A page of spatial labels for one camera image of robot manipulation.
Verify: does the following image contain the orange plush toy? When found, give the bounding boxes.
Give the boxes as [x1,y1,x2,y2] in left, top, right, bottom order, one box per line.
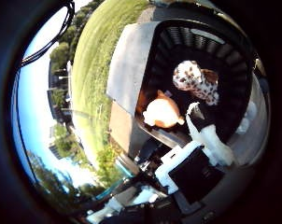
[135,89,186,129]

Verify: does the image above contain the black equipment bag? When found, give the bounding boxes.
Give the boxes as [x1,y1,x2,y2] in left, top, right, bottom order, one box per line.
[134,136,176,170]

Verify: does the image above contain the black looped cable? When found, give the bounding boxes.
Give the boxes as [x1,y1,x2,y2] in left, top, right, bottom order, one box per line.
[19,0,76,68]

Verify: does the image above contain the brick building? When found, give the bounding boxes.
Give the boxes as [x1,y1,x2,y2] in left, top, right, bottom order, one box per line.
[47,60,74,161]

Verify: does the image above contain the dalmatian spotted plush toy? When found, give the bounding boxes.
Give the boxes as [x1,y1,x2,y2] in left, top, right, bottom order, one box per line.
[172,60,220,106]

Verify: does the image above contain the blue striped bench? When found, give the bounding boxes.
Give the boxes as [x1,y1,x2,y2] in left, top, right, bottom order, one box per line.
[115,158,136,179]

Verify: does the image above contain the black slatted plastic basket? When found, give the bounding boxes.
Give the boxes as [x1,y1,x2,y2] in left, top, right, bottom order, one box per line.
[134,18,257,151]

